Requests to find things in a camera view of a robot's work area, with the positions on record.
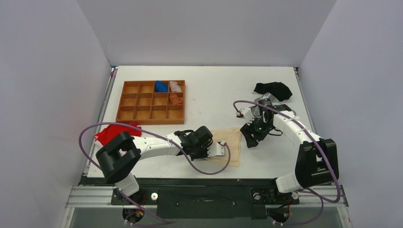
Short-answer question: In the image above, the cream beige underwear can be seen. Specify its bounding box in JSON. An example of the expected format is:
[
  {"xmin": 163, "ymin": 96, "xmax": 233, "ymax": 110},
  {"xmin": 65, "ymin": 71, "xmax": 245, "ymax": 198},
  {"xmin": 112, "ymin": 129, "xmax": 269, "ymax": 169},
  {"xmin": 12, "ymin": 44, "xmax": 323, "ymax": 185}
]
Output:
[{"xmin": 211, "ymin": 127, "xmax": 241, "ymax": 167}]

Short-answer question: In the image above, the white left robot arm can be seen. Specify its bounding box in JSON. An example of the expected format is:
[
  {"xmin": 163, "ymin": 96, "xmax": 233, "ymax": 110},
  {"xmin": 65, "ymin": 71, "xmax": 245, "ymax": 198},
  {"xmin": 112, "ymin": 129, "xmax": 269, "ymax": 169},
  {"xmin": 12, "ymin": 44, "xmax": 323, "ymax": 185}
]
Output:
[{"xmin": 96, "ymin": 126, "xmax": 226, "ymax": 204}]

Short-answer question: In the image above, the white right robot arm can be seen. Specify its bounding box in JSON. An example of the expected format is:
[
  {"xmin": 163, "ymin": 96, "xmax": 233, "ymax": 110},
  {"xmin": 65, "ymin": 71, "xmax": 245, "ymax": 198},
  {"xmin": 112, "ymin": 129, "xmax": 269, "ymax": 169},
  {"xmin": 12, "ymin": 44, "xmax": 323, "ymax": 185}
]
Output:
[{"xmin": 236, "ymin": 98, "xmax": 339, "ymax": 203}]

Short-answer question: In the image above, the grey underwear white band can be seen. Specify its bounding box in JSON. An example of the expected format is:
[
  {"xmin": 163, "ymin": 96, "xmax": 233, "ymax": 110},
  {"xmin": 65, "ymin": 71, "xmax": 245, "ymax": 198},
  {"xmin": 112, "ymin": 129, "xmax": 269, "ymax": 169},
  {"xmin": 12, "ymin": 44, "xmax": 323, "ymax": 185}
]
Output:
[{"xmin": 252, "ymin": 92, "xmax": 296, "ymax": 117}]

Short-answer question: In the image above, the black underwear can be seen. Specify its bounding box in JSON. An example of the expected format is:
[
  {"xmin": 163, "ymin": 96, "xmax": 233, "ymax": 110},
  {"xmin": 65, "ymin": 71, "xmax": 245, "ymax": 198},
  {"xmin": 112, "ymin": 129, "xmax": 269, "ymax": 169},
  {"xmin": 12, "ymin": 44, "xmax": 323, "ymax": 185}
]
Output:
[{"xmin": 253, "ymin": 82, "xmax": 293, "ymax": 102}]

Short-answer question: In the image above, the orange-brown rolled underwear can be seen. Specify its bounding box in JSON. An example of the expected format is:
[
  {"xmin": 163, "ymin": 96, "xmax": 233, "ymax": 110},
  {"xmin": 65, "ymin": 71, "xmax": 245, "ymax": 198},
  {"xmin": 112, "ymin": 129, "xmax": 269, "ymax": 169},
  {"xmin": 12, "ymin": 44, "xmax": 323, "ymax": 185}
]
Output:
[{"xmin": 169, "ymin": 93, "xmax": 182, "ymax": 105}]

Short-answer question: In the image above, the blue rolled underwear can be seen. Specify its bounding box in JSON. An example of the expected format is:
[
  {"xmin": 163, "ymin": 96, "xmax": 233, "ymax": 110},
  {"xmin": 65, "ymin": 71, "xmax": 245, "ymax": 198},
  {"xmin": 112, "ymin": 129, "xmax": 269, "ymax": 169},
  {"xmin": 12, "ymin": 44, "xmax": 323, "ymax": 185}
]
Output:
[{"xmin": 154, "ymin": 81, "xmax": 168, "ymax": 93}]

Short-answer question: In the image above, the red underwear white band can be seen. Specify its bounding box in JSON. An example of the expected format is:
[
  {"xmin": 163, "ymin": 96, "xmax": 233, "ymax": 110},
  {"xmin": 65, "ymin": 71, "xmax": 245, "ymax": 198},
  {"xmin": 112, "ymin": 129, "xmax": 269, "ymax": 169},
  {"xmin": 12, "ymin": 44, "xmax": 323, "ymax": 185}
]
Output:
[{"xmin": 94, "ymin": 123, "xmax": 142, "ymax": 147}]

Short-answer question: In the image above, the wooden compartment tray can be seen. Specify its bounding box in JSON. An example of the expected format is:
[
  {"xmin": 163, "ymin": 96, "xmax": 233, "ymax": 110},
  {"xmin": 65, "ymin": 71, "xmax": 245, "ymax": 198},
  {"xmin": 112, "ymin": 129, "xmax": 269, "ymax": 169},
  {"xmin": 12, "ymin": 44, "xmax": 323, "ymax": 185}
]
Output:
[{"xmin": 115, "ymin": 80, "xmax": 186, "ymax": 125}]

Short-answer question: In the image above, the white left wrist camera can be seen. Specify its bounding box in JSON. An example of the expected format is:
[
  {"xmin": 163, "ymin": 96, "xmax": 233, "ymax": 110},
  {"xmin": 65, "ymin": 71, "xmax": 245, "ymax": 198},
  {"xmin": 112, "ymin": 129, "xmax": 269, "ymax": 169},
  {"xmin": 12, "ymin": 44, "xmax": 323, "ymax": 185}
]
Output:
[{"xmin": 207, "ymin": 141, "xmax": 226, "ymax": 158}]

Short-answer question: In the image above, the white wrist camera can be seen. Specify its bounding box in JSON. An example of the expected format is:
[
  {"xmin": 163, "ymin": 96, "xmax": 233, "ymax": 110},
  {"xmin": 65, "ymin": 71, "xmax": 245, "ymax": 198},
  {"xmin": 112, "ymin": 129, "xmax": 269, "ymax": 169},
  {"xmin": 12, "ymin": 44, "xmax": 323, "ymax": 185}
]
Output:
[
  {"xmin": 237, "ymin": 108, "xmax": 256, "ymax": 125},
  {"xmin": 207, "ymin": 141, "xmax": 226, "ymax": 158}
]

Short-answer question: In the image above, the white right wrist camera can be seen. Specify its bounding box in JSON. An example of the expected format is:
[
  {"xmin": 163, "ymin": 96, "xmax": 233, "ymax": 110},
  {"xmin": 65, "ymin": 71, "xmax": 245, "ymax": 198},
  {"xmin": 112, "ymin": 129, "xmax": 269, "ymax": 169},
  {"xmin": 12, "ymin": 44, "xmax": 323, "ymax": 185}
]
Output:
[{"xmin": 237, "ymin": 108, "xmax": 256, "ymax": 125}]

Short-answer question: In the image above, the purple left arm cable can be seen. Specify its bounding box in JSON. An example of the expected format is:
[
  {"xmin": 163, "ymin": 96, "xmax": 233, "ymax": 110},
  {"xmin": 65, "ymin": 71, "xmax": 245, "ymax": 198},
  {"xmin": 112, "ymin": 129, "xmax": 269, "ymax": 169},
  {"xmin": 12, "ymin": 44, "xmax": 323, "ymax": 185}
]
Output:
[{"xmin": 78, "ymin": 122, "xmax": 231, "ymax": 227}]

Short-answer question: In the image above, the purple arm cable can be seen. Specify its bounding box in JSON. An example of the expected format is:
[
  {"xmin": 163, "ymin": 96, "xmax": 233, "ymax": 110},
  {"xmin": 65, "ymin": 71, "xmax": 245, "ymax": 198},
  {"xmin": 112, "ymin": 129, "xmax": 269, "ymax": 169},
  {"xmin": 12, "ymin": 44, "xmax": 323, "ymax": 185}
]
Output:
[
  {"xmin": 78, "ymin": 122, "xmax": 231, "ymax": 227},
  {"xmin": 233, "ymin": 100, "xmax": 342, "ymax": 227}
]

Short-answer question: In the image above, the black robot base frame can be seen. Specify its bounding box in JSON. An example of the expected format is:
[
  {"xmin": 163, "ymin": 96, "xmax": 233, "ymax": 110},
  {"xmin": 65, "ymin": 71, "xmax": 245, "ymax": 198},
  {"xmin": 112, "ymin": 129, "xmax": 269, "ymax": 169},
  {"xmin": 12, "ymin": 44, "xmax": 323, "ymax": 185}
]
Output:
[{"xmin": 78, "ymin": 176, "xmax": 335, "ymax": 220}]

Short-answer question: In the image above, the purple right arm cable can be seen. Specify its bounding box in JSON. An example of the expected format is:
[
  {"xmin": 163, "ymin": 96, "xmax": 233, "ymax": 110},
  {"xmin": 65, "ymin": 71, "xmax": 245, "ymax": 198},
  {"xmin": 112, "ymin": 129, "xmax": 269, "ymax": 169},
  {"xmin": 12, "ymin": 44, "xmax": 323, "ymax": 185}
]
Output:
[{"xmin": 233, "ymin": 100, "xmax": 342, "ymax": 227}]

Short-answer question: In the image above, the aluminium table edge rail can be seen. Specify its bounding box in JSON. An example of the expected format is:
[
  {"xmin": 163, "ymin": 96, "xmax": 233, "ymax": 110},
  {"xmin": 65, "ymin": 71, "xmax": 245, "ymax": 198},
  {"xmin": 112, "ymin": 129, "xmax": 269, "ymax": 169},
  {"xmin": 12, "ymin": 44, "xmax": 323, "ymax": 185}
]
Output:
[{"xmin": 82, "ymin": 66, "xmax": 119, "ymax": 176}]

